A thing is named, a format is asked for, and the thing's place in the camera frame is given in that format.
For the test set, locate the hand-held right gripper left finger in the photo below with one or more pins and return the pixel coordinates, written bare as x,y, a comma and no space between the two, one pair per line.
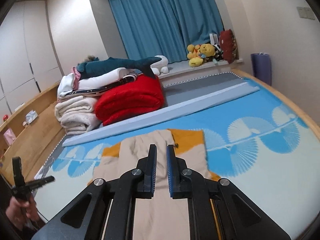
152,170

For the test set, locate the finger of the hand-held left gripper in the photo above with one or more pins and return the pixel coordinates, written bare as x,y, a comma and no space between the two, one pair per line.
17,170
41,181

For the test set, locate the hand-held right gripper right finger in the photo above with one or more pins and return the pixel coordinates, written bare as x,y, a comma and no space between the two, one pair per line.
170,170

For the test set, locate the beige and orange hooded jacket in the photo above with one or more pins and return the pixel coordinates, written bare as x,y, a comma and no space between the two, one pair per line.
130,155

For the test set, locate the person's left forearm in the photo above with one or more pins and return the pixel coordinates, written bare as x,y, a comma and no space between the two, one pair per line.
12,232

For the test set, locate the person's left hand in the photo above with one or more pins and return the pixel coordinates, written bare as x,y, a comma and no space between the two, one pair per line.
23,211

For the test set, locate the pink box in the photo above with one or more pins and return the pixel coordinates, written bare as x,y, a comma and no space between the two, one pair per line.
10,135

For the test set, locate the small round figurine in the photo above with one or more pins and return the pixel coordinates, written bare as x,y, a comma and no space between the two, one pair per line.
25,124

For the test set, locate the light blue folded mat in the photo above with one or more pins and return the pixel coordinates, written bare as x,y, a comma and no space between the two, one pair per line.
175,110

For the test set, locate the red folded blanket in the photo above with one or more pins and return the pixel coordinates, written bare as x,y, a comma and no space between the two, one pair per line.
130,102

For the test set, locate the cream folded blanket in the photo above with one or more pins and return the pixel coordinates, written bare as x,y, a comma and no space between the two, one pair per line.
77,115

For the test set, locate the blue fan-patterned bed mat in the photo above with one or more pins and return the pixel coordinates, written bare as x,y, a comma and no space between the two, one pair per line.
250,160

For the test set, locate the white window sill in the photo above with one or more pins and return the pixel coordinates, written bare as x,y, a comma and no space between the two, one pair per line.
180,67

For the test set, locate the white folded quilt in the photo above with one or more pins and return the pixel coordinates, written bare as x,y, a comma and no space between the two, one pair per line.
100,80

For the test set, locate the white plush toy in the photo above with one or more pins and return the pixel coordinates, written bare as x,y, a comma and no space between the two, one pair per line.
161,65

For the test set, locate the pink cloth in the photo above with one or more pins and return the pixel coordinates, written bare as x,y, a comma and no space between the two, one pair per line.
75,73

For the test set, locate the teal shark plush toy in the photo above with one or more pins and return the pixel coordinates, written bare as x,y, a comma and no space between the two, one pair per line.
107,65

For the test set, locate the white wardrobe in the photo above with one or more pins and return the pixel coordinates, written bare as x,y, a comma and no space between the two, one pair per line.
22,55

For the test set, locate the yellow duck plush toy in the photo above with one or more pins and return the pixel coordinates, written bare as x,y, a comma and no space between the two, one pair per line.
194,56

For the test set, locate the yellow bear plush toy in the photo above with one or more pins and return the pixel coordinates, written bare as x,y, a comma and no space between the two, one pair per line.
208,51

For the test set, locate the black and white striped plush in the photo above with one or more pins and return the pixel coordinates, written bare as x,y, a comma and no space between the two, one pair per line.
217,53

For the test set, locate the fluffy tan plush toy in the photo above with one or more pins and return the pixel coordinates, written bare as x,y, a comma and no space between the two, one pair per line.
90,58

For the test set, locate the dark red cushion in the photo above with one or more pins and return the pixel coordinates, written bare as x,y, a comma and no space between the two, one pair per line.
228,46

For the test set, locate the purple bag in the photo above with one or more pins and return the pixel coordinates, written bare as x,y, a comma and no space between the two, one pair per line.
261,67

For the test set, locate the blue curtain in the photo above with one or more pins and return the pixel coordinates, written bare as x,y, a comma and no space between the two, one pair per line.
162,17

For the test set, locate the wooden bed frame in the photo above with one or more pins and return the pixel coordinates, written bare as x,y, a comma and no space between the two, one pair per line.
32,140

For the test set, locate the white frame stand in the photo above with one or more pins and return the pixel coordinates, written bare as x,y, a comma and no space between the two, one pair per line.
214,39

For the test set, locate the wall switch plate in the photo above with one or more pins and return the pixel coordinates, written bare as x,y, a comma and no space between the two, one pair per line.
305,13

